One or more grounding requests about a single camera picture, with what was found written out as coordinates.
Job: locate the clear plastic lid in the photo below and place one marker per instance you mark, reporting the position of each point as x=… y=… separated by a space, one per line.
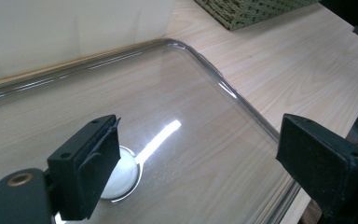
x=183 y=93

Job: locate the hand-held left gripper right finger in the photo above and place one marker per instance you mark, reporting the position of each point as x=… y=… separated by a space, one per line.
x=323 y=165

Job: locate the green woven basket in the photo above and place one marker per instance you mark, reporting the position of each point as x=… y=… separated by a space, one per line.
x=245 y=12

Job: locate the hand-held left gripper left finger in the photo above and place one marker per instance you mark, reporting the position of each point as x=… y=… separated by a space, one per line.
x=84 y=168

